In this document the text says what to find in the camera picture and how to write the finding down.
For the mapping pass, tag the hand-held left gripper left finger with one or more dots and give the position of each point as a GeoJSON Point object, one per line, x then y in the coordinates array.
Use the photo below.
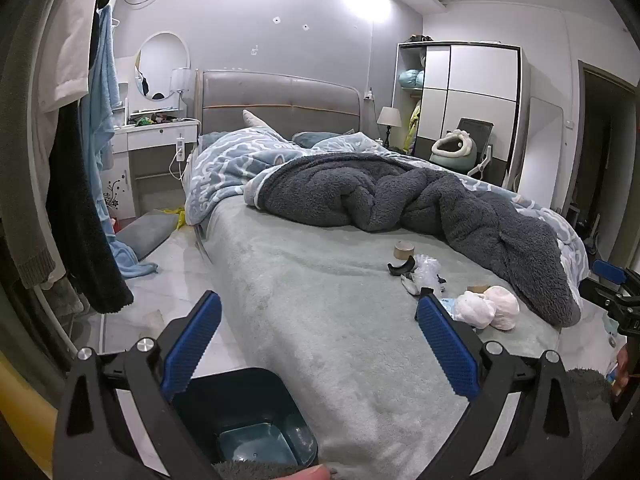
{"type": "Point", "coordinates": [192, 340]}

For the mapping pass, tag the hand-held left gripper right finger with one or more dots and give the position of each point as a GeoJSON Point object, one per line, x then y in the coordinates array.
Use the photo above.
{"type": "Point", "coordinates": [445, 345]}

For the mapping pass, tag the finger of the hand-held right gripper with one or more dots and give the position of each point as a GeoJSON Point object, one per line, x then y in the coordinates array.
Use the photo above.
{"type": "Point", "coordinates": [600, 292]}
{"type": "Point", "coordinates": [607, 271]}

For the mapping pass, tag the blue cartoon tissue packet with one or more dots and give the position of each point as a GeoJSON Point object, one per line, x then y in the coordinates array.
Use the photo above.
{"type": "Point", "coordinates": [447, 306]}

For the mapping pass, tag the white tissue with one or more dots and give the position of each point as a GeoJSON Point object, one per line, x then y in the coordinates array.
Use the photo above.
{"type": "Point", "coordinates": [472, 310]}
{"type": "Point", "coordinates": [505, 307]}

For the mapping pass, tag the brown cardboard piece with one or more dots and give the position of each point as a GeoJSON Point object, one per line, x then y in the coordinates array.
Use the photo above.
{"type": "Point", "coordinates": [479, 289]}

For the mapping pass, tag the clear plastic wrapper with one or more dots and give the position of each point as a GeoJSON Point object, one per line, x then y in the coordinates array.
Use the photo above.
{"type": "Point", "coordinates": [425, 272]}

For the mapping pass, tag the dark teal trash bin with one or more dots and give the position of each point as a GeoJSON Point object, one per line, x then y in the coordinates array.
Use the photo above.
{"type": "Point", "coordinates": [250, 400]}

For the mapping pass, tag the black curved plastic piece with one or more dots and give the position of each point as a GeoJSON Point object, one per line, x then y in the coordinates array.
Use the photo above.
{"type": "Point", "coordinates": [400, 267]}

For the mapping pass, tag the brown tape roll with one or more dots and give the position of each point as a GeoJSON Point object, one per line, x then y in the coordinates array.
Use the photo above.
{"type": "Point", "coordinates": [405, 250]}

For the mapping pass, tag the person's right hand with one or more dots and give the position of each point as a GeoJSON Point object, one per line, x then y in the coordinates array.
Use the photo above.
{"type": "Point", "coordinates": [624, 370]}

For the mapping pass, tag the person's left hand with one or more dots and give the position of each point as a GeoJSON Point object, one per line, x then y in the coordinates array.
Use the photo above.
{"type": "Point", "coordinates": [310, 472]}

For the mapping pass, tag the grey floor cushion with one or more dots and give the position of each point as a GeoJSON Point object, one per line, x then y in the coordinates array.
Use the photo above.
{"type": "Point", "coordinates": [145, 235]}

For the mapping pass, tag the yellow cloth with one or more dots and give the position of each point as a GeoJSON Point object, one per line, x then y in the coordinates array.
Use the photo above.
{"type": "Point", "coordinates": [176, 217]}

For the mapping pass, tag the grey upholstered bed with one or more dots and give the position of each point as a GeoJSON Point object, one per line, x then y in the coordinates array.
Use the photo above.
{"type": "Point", "coordinates": [310, 280]}

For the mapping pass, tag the dark grey fleece blanket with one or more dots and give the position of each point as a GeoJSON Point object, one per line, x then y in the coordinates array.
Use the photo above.
{"type": "Point", "coordinates": [450, 200]}

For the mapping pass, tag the blue patterned duvet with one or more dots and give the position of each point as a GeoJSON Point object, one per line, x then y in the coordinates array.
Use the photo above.
{"type": "Point", "coordinates": [225, 170]}

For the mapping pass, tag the dark office chair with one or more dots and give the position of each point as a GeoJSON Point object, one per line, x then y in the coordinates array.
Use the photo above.
{"type": "Point", "coordinates": [477, 130]}

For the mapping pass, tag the green white pet bed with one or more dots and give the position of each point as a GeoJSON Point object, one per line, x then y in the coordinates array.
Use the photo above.
{"type": "Point", "coordinates": [452, 152]}

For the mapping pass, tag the white power strip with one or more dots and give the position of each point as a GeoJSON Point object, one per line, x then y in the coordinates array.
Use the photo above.
{"type": "Point", "coordinates": [180, 147]}

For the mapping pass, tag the yellow foam cushion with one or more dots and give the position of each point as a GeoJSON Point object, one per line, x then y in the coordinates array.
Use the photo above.
{"type": "Point", "coordinates": [12, 410]}

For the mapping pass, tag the white vanity desk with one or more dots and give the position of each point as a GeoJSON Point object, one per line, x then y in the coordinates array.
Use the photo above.
{"type": "Point", "coordinates": [150, 135]}

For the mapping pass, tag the yellow green garment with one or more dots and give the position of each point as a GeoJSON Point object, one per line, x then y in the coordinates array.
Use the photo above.
{"type": "Point", "coordinates": [413, 127]}

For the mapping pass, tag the pile of small desk items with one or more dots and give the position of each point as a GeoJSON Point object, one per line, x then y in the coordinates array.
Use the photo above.
{"type": "Point", "coordinates": [150, 120]}

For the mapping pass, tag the white pillow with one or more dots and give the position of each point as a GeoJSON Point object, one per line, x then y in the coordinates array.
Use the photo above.
{"type": "Point", "coordinates": [255, 120]}

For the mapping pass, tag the teal pillow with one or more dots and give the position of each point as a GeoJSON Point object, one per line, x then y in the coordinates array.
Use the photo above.
{"type": "Point", "coordinates": [310, 139]}

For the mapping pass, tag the white wardrobe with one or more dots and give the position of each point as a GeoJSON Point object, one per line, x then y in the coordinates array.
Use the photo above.
{"type": "Point", "coordinates": [480, 75]}

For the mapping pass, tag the bedside lamp with shade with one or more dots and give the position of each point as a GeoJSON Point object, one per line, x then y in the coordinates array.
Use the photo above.
{"type": "Point", "coordinates": [389, 116]}

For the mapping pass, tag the light blue bathrobe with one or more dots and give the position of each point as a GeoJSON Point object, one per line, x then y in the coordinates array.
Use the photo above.
{"type": "Point", "coordinates": [102, 110]}

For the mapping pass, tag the white cylinder desk lamp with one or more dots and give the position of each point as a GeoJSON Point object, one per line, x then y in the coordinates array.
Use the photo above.
{"type": "Point", "coordinates": [181, 82]}

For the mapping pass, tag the light blue plush cushion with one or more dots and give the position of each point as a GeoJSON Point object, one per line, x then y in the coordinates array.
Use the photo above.
{"type": "Point", "coordinates": [411, 78]}

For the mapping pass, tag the white hanging shirt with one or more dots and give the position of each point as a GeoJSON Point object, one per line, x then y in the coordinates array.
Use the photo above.
{"type": "Point", "coordinates": [70, 50]}

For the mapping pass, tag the round wall mirror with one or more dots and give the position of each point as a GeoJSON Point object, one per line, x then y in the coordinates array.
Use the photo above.
{"type": "Point", "coordinates": [160, 65]}

